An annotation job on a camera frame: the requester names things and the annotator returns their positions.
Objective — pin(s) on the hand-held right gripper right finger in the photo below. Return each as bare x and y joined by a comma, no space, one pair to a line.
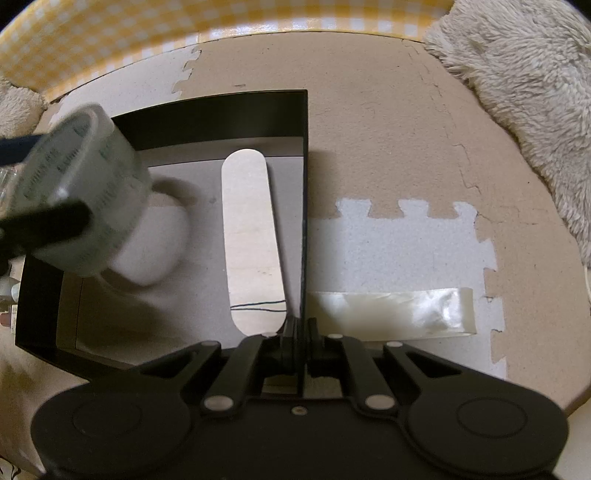
314,346

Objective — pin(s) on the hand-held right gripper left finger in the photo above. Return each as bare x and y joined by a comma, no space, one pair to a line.
288,350

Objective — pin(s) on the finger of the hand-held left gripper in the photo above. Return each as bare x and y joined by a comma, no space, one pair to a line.
46,222
18,148

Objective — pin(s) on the small white case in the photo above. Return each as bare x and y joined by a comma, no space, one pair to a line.
157,251

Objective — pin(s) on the wooden stick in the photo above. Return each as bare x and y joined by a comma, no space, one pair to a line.
249,230

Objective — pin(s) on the black box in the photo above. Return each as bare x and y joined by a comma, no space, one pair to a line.
207,115

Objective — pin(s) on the grey fluffy cushion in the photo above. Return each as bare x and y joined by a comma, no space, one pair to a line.
18,110

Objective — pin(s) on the thin black thread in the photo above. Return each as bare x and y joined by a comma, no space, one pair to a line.
258,305

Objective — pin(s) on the clear tape strip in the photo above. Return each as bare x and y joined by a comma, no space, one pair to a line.
392,314

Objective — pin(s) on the white foam mat tile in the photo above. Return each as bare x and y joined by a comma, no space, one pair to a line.
152,78
406,258

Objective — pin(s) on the yellow checked cloth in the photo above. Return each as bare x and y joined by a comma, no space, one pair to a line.
115,32

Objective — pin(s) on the beige foam mat tile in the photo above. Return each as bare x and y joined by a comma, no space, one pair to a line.
369,138
521,258

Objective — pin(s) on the grey fluffy pillow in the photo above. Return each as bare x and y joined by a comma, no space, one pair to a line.
517,92

